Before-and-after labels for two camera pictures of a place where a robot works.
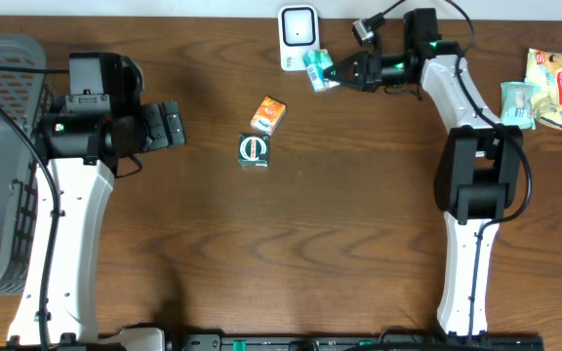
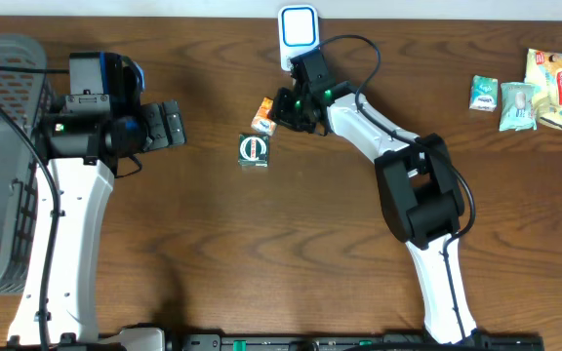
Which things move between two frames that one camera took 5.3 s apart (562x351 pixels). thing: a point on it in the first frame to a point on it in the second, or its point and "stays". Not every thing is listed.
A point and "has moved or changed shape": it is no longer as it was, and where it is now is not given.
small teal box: (316, 61) has moved or changed shape
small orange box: (267, 116) stays
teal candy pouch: (516, 103) stays
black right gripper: (366, 70) to (281, 96)
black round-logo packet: (253, 150) stays
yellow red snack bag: (558, 96) stays
